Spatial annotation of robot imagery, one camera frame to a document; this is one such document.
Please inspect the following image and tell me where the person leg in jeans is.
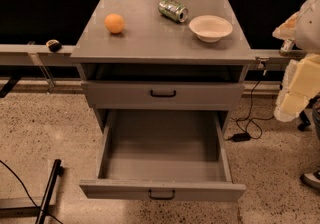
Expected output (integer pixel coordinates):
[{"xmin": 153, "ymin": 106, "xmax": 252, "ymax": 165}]
[{"xmin": 312, "ymin": 98, "xmax": 320, "ymax": 140}]

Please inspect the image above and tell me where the metal rail clamp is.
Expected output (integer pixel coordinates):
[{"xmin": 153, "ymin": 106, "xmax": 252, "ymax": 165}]
[{"xmin": 256, "ymin": 57, "xmax": 269, "ymax": 70}]

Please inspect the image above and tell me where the grey metal rail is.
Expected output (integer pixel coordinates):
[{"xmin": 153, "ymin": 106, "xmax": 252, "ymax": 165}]
[{"xmin": 0, "ymin": 44, "xmax": 306, "ymax": 69}]

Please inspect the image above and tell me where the grey drawer cabinet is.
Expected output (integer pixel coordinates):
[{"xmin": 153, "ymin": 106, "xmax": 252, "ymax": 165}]
[{"xmin": 71, "ymin": 0, "xmax": 254, "ymax": 129}]

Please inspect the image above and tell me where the orange fruit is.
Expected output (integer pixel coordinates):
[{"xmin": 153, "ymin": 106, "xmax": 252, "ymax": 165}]
[{"xmin": 104, "ymin": 14, "xmax": 125, "ymax": 34}]

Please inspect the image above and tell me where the small black yellow object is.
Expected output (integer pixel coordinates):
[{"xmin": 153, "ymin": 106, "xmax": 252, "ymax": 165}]
[{"xmin": 46, "ymin": 39, "xmax": 62, "ymax": 52}]

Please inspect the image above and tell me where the clear plastic bottle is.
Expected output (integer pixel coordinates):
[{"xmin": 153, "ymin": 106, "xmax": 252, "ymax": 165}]
[{"xmin": 279, "ymin": 39, "xmax": 295, "ymax": 56}]

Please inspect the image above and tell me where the black tripod leg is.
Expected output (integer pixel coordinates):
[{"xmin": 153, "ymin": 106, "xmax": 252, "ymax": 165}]
[{"xmin": 298, "ymin": 97, "xmax": 318, "ymax": 131}]

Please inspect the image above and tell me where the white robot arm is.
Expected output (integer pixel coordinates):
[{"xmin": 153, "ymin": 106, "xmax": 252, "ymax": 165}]
[{"xmin": 272, "ymin": 0, "xmax": 320, "ymax": 122}]

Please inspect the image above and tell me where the black metal stand leg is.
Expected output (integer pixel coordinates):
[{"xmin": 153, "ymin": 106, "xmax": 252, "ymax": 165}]
[{"xmin": 0, "ymin": 158, "xmax": 64, "ymax": 224}]

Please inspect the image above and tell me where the green soda can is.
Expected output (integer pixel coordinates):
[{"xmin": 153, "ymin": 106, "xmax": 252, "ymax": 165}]
[{"xmin": 158, "ymin": 0, "xmax": 188, "ymax": 23}]

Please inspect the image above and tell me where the white bowl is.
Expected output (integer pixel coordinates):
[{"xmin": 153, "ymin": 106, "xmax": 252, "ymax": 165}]
[{"xmin": 189, "ymin": 15, "xmax": 233, "ymax": 43}]

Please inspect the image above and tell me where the grey top drawer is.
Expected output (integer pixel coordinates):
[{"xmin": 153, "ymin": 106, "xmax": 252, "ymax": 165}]
[{"xmin": 82, "ymin": 81, "xmax": 244, "ymax": 110}]

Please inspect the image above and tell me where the grey sneaker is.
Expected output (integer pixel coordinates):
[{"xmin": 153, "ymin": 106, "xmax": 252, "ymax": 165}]
[{"xmin": 300, "ymin": 171, "xmax": 320, "ymax": 191}]

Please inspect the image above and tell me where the black floor cable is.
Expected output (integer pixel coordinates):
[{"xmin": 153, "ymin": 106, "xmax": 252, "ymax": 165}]
[{"xmin": 0, "ymin": 159, "xmax": 64, "ymax": 224}]

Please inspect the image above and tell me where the grey drawer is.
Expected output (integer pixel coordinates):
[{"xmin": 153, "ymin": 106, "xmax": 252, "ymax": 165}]
[
  {"xmin": 82, "ymin": 81, "xmax": 244, "ymax": 110},
  {"xmin": 80, "ymin": 110, "xmax": 246, "ymax": 202}
]

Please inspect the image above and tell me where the black power adapter with cable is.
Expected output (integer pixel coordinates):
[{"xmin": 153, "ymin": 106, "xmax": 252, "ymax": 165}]
[{"xmin": 228, "ymin": 71, "xmax": 274, "ymax": 142}]

